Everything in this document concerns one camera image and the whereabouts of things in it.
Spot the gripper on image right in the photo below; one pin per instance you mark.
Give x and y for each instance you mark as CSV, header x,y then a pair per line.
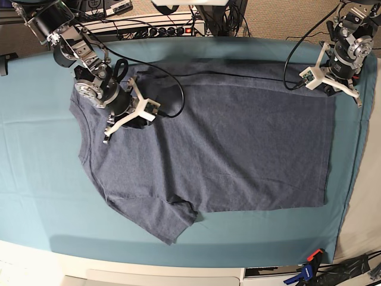
x,y
340,67

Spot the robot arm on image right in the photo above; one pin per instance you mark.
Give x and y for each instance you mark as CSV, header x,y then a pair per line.
x,y
354,31

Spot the white drawer unit front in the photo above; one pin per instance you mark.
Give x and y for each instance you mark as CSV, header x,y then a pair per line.
x,y
191,277

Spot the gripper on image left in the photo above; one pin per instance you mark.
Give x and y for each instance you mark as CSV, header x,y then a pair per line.
x,y
125,110

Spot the orange blue clamp bottom right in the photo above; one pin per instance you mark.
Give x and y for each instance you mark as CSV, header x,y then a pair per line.
x,y
308,271

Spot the white power strip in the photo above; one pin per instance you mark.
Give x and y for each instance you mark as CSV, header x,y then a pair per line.
x,y
135,29

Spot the black camera cable image left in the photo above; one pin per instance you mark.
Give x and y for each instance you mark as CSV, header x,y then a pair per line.
x,y
160,84

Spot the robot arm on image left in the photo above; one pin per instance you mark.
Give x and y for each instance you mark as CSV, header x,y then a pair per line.
x,y
95,79

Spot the black bag bottom right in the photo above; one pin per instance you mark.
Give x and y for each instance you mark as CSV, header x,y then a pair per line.
x,y
345,270

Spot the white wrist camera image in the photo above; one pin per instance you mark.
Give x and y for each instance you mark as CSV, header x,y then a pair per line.
x,y
150,110
309,77

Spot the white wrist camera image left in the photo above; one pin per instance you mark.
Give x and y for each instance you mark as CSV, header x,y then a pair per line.
x,y
150,110

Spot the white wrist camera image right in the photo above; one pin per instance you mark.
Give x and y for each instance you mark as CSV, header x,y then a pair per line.
x,y
309,77

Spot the white overhead mount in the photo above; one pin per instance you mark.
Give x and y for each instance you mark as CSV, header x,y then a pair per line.
x,y
190,2

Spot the black clamp left edge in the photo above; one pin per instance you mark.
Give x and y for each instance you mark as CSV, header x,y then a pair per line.
x,y
4,59

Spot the blue-grey heathered T-shirt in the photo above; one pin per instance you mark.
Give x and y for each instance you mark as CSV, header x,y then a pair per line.
x,y
243,142

